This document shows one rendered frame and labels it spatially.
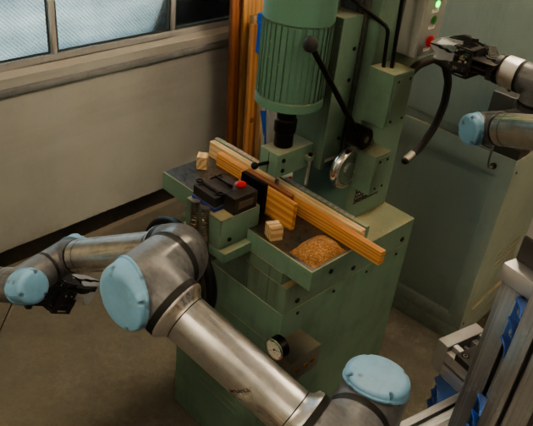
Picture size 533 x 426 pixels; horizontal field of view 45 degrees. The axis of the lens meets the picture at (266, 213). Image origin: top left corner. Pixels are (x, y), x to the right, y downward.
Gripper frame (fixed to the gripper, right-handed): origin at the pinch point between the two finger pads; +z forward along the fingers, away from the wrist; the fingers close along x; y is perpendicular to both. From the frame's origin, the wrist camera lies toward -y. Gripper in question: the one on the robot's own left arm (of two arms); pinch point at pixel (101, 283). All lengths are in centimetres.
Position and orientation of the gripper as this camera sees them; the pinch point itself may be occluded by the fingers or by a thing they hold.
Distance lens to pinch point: 170.3
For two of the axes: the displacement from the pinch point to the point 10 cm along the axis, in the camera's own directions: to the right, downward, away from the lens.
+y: -4.4, 8.8, 1.5
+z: 5.7, 1.5, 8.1
